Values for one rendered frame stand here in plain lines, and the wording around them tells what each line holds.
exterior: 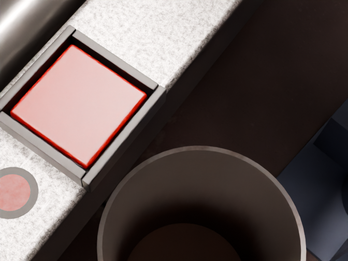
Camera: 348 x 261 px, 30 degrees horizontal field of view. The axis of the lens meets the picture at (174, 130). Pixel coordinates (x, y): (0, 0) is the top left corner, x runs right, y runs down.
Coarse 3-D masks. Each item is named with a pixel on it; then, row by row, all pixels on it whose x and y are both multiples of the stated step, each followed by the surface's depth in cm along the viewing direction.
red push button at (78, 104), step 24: (72, 48) 40; (48, 72) 40; (72, 72) 40; (96, 72) 40; (24, 96) 39; (48, 96) 39; (72, 96) 39; (96, 96) 39; (120, 96) 39; (144, 96) 39; (24, 120) 38; (48, 120) 38; (72, 120) 39; (96, 120) 39; (120, 120) 39; (72, 144) 38; (96, 144) 38
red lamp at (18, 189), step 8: (8, 176) 38; (16, 176) 38; (0, 184) 38; (8, 184) 38; (16, 184) 38; (24, 184) 38; (0, 192) 38; (8, 192) 38; (16, 192) 38; (24, 192) 38; (0, 200) 38; (8, 200) 38; (16, 200) 38; (24, 200) 38; (0, 208) 38; (8, 208) 38; (16, 208) 38
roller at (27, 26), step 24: (0, 0) 43; (24, 0) 43; (48, 0) 43; (72, 0) 44; (0, 24) 42; (24, 24) 42; (48, 24) 43; (0, 48) 41; (24, 48) 43; (0, 72) 42
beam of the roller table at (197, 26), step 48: (96, 0) 43; (144, 0) 44; (192, 0) 44; (240, 0) 44; (144, 48) 42; (192, 48) 42; (0, 96) 40; (0, 144) 39; (144, 144) 44; (48, 192) 38; (96, 192) 41; (0, 240) 37; (48, 240) 38
